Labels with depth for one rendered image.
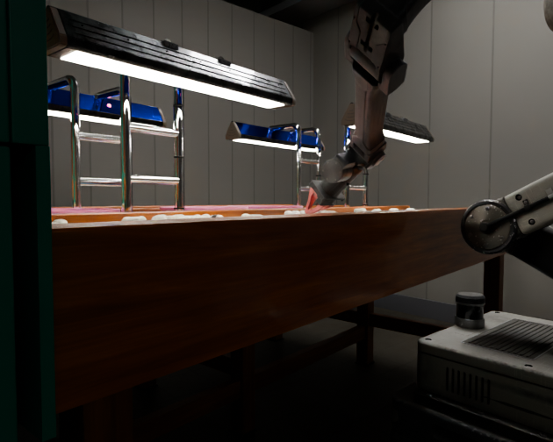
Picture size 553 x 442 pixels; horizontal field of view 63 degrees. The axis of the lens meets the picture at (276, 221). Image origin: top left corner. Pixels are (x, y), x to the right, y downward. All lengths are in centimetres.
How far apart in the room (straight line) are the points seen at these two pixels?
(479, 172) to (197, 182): 180
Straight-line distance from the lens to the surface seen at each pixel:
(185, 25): 327
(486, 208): 115
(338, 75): 377
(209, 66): 104
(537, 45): 304
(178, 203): 117
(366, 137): 103
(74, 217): 96
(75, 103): 132
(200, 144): 315
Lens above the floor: 79
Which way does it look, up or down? 3 degrees down
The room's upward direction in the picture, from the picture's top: straight up
